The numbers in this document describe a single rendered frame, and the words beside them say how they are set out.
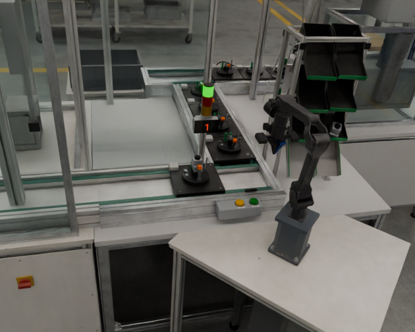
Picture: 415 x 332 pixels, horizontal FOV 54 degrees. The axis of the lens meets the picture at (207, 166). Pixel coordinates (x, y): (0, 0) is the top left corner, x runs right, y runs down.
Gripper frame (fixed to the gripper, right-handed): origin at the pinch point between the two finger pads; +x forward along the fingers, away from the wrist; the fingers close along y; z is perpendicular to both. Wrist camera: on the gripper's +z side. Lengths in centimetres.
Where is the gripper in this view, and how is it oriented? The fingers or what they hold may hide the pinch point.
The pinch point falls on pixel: (275, 147)
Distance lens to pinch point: 181.9
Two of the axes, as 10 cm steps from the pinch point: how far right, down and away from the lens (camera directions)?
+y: -9.7, 0.7, -2.4
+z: -2.3, -5.7, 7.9
